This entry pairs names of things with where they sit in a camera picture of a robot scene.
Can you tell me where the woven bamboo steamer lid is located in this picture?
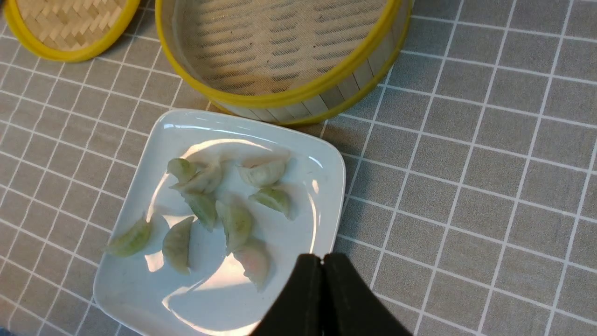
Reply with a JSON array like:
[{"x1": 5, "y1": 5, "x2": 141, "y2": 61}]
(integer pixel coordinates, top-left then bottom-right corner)
[{"x1": 1, "y1": 0, "x2": 140, "y2": 63}]

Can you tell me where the bamboo steamer basket yellow rim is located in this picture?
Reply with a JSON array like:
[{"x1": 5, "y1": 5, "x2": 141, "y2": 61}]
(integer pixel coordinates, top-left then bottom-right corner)
[{"x1": 155, "y1": 0, "x2": 412, "y2": 127}]

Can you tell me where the pale steamed dumpling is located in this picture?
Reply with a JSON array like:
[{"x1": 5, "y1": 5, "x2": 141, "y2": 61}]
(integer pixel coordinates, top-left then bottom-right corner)
[{"x1": 235, "y1": 153, "x2": 292, "y2": 189}]

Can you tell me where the green steamed dumpling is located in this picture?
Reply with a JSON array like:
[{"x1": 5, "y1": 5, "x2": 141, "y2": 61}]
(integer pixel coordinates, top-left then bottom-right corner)
[
  {"x1": 167, "y1": 157, "x2": 222, "y2": 194},
  {"x1": 104, "y1": 213, "x2": 152, "y2": 258},
  {"x1": 182, "y1": 193, "x2": 217, "y2": 232},
  {"x1": 248, "y1": 187, "x2": 292, "y2": 220},
  {"x1": 215, "y1": 200, "x2": 253, "y2": 254},
  {"x1": 162, "y1": 217, "x2": 194, "y2": 276}
]

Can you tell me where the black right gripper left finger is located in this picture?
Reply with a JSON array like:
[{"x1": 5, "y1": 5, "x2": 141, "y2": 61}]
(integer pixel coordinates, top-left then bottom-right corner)
[{"x1": 251, "y1": 254, "x2": 322, "y2": 336}]

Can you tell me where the white square plate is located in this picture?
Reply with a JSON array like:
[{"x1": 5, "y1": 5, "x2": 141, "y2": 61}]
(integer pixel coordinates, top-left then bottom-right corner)
[{"x1": 93, "y1": 109, "x2": 347, "y2": 336}]

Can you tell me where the pink steamed dumpling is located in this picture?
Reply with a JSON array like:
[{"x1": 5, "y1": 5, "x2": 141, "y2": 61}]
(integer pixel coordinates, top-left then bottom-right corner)
[{"x1": 232, "y1": 238, "x2": 270, "y2": 292}]

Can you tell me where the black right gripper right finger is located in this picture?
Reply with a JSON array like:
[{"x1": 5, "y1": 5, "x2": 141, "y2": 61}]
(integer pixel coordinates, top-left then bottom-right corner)
[{"x1": 322, "y1": 253, "x2": 412, "y2": 336}]

